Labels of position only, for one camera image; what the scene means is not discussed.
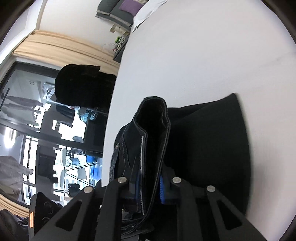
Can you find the grey upholstered headboard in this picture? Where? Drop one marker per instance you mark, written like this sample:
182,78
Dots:
108,10

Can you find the beige curtain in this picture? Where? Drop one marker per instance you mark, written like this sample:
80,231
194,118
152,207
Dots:
60,50

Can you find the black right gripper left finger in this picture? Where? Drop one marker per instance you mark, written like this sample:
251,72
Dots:
95,213

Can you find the white pillow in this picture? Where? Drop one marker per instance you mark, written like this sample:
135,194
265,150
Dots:
145,12

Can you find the black denim pants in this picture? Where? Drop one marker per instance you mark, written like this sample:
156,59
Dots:
204,144

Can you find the large glass window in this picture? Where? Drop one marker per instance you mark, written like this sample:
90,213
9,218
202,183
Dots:
46,146

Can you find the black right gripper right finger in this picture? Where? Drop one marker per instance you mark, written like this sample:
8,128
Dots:
198,213

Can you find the dark grey nightstand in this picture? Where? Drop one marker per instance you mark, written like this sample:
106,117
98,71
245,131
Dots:
119,52

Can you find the black cloth on chair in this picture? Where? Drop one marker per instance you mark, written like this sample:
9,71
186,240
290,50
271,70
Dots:
84,86

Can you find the purple patterned pillow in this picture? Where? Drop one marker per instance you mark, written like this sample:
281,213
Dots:
131,6

